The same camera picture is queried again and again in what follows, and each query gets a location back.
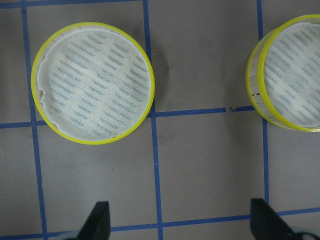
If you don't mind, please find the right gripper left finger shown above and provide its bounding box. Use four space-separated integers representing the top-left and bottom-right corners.
76 201 111 240

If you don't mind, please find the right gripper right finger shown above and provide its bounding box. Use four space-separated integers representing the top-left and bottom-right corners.
250 198 295 240

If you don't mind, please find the yellow bamboo steamer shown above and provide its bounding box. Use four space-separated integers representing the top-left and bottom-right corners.
31 22 155 145
245 14 320 132

